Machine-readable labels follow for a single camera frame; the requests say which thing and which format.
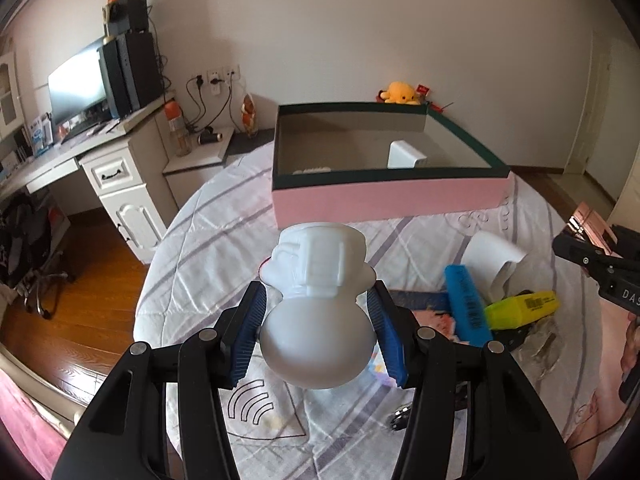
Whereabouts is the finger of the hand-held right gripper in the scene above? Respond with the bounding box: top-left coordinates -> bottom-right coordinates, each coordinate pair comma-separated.
607,224 -> 640,260
552,232 -> 626,275

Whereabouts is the white glass door cabinet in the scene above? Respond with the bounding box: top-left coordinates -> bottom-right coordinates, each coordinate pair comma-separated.
0,52 -> 23,141

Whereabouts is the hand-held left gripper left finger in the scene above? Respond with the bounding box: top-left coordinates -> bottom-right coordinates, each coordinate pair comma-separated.
51,280 -> 268,480

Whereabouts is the white plastic holder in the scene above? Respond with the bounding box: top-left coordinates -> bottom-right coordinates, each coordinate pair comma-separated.
387,140 -> 428,170

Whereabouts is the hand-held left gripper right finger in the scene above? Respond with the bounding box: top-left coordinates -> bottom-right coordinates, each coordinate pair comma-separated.
364,280 -> 573,480

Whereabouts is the white door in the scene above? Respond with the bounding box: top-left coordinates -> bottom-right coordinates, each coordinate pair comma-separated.
565,30 -> 640,206

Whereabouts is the white curved plastic piece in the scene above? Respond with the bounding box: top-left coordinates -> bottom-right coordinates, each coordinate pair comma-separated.
460,230 -> 526,306

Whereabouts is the white desk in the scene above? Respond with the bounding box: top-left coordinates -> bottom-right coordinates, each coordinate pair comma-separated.
0,95 -> 176,266

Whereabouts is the yellow octopus plush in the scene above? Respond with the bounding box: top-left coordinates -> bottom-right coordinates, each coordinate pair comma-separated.
378,81 -> 422,106

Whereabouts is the person's right hand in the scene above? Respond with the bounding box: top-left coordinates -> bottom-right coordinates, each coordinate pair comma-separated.
622,310 -> 640,383

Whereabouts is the red pen holder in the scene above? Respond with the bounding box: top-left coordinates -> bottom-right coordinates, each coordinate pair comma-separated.
417,82 -> 453,111

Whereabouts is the printed picture card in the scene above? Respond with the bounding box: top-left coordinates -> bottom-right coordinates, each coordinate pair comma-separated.
385,289 -> 473,346

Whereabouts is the blue box on desk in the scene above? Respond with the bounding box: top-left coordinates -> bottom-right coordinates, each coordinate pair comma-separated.
30,115 -> 53,156

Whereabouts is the white bed frame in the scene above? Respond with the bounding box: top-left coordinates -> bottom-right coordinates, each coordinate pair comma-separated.
0,345 -> 86,441

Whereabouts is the yellow highlighter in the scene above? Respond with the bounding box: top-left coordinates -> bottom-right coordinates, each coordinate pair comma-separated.
484,290 -> 557,332

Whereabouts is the black power cable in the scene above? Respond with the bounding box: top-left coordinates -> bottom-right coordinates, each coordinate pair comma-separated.
185,77 -> 233,133

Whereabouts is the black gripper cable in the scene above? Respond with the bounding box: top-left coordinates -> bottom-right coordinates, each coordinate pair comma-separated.
565,410 -> 631,451

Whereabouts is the blue rectangular block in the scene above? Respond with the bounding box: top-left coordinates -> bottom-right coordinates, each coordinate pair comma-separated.
445,264 -> 493,348

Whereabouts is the pink printed blanket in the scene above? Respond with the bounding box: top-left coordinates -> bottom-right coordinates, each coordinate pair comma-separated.
565,280 -> 640,480

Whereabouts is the white nightstand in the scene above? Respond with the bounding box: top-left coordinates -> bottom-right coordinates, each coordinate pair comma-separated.
161,125 -> 236,211

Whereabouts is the white drawer cabinet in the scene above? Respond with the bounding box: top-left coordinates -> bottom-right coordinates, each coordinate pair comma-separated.
80,105 -> 178,266

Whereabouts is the office chair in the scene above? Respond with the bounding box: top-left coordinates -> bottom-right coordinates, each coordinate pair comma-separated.
15,240 -> 76,321

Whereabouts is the black low cabinet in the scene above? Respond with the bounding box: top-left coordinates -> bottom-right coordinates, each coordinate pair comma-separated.
222,127 -> 276,157

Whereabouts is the orange cap bottle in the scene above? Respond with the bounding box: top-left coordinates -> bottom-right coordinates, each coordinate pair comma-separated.
164,100 -> 193,157

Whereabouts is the pink bed sheet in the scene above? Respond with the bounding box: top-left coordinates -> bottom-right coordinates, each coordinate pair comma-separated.
0,355 -> 68,480

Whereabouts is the pink storage box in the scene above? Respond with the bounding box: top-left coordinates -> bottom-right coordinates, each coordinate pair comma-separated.
272,101 -> 512,233

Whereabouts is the black speaker box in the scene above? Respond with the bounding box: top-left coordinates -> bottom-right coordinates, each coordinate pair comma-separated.
102,0 -> 151,36

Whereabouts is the white plastic figurine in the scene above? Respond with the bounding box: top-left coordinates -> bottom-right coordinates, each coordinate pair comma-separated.
259,221 -> 377,390

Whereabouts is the black computer monitor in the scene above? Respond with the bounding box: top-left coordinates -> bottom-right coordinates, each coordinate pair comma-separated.
47,37 -> 113,128

